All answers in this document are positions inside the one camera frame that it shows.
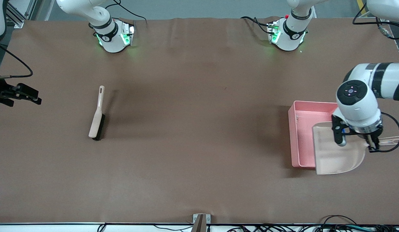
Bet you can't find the beige plastic dustpan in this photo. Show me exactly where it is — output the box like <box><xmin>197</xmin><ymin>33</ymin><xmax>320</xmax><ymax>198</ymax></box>
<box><xmin>312</xmin><ymin>122</ymin><xmax>399</xmax><ymax>175</ymax></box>

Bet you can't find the pink plastic bin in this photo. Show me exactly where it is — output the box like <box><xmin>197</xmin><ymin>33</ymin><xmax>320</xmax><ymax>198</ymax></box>
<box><xmin>288</xmin><ymin>101</ymin><xmax>339</xmax><ymax>169</ymax></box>

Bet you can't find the brown table mat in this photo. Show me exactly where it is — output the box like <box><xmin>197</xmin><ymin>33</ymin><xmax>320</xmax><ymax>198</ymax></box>
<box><xmin>0</xmin><ymin>17</ymin><xmax>399</xmax><ymax>225</ymax></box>

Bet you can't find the black cable bundle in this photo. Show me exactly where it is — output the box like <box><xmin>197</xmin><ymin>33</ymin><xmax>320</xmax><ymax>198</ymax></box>
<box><xmin>226</xmin><ymin>215</ymin><xmax>399</xmax><ymax>232</ymax></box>

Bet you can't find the black base cable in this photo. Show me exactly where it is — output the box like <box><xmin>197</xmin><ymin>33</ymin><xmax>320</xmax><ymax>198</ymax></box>
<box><xmin>241</xmin><ymin>16</ymin><xmax>274</xmax><ymax>34</ymax></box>
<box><xmin>104</xmin><ymin>0</ymin><xmax>148</xmax><ymax>22</ymax></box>

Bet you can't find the metal clamp bracket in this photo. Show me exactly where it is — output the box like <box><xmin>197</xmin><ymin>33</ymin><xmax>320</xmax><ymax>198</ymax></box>
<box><xmin>191</xmin><ymin>214</ymin><xmax>211</xmax><ymax>232</ymax></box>

